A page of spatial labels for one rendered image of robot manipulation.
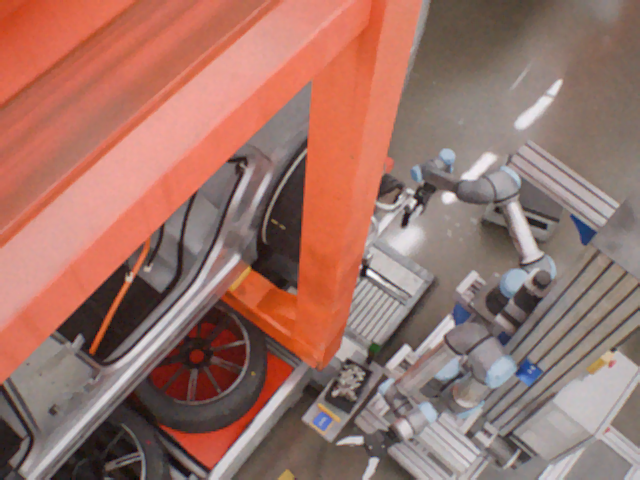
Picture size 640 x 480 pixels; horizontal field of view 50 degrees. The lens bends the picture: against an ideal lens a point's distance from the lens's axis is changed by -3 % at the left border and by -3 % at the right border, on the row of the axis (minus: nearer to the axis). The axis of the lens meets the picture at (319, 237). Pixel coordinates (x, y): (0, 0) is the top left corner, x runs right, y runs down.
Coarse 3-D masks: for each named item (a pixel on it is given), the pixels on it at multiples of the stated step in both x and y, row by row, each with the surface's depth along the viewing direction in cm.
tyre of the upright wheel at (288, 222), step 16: (304, 144) 298; (304, 160) 296; (288, 176) 295; (304, 176) 294; (272, 192) 298; (288, 192) 295; (272, 208) 300; (288, 208) 296; (272, 224) 303; (288, 224) 299; (272, 240) 311; (288, 240) 303; (288, 256) 314
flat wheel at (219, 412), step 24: (216, 312) 337; (216, 336) 328; (240, 336) 340; (264, 336) 327; (216, 360) 321; (264, 360) 321; (144, 384) 312; (168, 384) 314; (216, 384) 316; (240, 384) 314; (264, 384) 335; (144, 408) 327; (168, 408) 307; (192, 408) 308; (216, 408) 308; (240, 408) 314; (192, 432) 322
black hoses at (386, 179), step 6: (384, 174) 310; (384, 180) 308; (390, 180) 308; (396, 180) 311; (384, 186) 307; (390, 186) 307; (396, 186) 307; (402, 186) 313; (378, 192) 309; (384, 192) 308; (390, 192) 308; (378, 198) 310
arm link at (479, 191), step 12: (420, 168) 319; (432, 168) 314; (420, 180) 320; (432, 180) 310; (444, 180) 303; (456, 180) 297; (468, 180) 292; (480, 180) 287; (456, 192) 294; (468, 192) 288; (480, 192) 285; (492, 192) 286; (480, 204) 290
